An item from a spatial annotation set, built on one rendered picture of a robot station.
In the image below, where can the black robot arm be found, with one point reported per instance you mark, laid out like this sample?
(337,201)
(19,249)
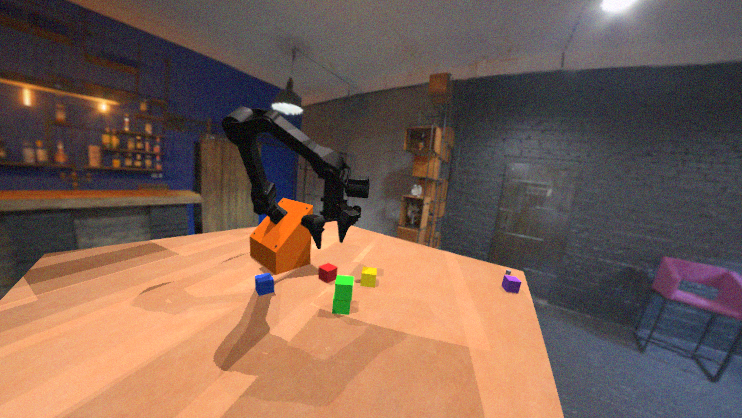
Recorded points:
(241,128)

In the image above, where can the yellow block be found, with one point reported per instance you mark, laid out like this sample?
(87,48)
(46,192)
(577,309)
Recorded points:
(368,277)

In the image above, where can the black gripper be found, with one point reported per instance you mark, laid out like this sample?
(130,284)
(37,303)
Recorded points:
(315,224)

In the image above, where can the blue cube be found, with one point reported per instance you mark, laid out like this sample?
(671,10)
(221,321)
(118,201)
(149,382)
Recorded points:
(264,284)

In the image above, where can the green block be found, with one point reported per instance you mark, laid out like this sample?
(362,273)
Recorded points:
(343,287)
(341,306)

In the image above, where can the purple cube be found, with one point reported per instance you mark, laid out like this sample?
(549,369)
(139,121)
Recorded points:
(511,284)

